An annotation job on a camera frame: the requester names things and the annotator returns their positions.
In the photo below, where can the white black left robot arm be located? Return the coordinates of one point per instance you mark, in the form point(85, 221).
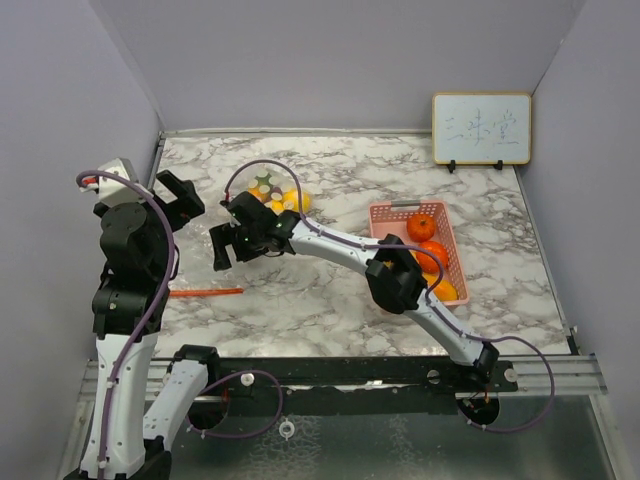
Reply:
point(129, 438)

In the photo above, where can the clear polka dot zip bag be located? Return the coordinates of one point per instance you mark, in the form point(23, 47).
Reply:
point(272, 186)

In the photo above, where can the pink plastic basket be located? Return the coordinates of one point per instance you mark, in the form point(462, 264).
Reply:
point(390, 218)

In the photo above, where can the clear bag with orange zipper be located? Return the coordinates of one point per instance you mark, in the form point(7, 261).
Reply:
point(196, 277)

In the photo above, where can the orange yellow mango toy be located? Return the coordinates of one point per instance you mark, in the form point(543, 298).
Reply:
point(444, 290)

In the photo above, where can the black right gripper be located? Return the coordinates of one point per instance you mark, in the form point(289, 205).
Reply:
point(226, 235)

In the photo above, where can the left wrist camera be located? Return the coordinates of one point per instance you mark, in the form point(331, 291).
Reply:
point(112, 192)

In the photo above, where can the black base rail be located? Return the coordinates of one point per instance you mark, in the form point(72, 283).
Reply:
point(327, 386)

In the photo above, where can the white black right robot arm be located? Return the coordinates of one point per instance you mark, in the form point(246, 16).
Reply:
point(394, 277)

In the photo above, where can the orange pumpkin toy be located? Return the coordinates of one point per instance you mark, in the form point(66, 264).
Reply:
point(420, 227)

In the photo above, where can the orange tomato toy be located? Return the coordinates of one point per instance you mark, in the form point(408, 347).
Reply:
point(432, 257)

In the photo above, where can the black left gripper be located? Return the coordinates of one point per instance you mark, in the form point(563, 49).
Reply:
point(186, 206)

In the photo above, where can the small whiteboard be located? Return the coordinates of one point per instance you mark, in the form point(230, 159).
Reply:
point(482, 128)

